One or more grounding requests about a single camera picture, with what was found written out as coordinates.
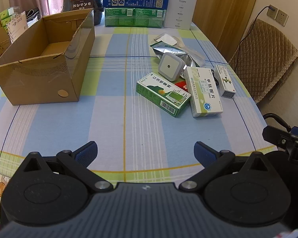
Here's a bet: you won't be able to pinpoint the large white medicine box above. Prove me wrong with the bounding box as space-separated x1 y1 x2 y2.
183 67 224 118

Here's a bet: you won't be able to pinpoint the white square night light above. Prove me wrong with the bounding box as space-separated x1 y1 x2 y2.
158 53 187 82

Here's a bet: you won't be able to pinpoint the red packet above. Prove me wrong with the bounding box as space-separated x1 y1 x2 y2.
175 79 189 91

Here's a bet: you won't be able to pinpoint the green cartons under blue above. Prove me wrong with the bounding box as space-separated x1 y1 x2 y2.
104 7 167 28

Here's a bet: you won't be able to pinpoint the small cardboard box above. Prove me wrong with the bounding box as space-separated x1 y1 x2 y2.
0 22 12 57

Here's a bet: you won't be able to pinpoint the white wall socket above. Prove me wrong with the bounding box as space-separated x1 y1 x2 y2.
275 9 288 26
266 4 279 18

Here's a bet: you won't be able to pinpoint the white square pad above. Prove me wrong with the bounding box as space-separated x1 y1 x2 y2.
154 33 179 46

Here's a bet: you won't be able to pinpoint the beige bear print cloth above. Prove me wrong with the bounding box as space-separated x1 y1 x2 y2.
0 169 14 226

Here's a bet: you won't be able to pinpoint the small white medicine box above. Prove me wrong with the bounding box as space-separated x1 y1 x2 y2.
216 64 236 98

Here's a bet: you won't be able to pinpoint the white paper bag pink print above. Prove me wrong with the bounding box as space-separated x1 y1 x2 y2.
5 11 28 42

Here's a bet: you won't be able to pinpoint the black and white magazines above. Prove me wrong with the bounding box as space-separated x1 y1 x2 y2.
25 8 40 24

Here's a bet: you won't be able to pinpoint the tall white carton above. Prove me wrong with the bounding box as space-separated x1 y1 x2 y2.
163 0 197 31

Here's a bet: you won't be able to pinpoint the black metal chair frame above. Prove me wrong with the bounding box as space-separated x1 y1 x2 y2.
263 113 292 131

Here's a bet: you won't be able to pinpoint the black box brown label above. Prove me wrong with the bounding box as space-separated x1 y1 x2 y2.
62 0 105 26

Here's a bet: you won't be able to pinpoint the charger plug with cable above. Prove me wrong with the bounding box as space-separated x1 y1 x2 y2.
239 4 276 44

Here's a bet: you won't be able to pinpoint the chair with quilted brown cover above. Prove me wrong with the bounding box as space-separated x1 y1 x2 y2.
228 18 298 105

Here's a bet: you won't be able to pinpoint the plaid cloth-covered desktop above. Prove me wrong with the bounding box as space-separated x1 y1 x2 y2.
0 21 280 186

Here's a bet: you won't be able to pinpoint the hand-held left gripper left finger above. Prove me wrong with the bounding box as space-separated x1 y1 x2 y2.
21 141 115 193

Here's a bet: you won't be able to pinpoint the green medicine box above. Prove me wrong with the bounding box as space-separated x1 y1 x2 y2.
136 72 192 118

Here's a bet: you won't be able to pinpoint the silver green foil pouch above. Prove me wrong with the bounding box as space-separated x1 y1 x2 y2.
149 42 198 78

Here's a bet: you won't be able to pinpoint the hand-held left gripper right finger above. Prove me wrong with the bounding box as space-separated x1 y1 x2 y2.
177 141 270 193

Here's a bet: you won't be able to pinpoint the black audio cable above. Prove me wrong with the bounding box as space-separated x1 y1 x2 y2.
211 68 220 86

